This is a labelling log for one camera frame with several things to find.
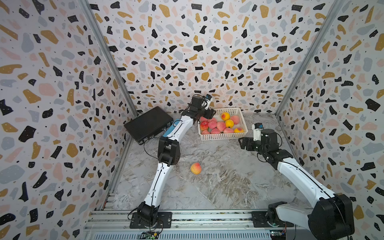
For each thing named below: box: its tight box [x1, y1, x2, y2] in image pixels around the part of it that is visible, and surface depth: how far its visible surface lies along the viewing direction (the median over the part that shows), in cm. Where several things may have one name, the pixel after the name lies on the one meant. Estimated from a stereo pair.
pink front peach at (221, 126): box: [216, 121, 226, 132], surface depth 109 cm
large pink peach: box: [207, 117, 218, 129], surface depth 108 cm
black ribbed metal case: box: [124, 106, 174, 145], surface depth 114 cm
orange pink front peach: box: [190, 162, 202, 175], surface depth 88 cm
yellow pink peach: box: [234, 127, 245, 133], surface depth 105 cm
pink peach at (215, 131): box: [210, 127, 221, 134], surface depth 106 cm
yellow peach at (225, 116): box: [221, 112, 231, 121], surface depth 116 cm
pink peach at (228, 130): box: [223, 127, 234, 133], surface depth 108 cm
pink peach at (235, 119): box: [231, 115, 240, 125], surface depth 115 cm
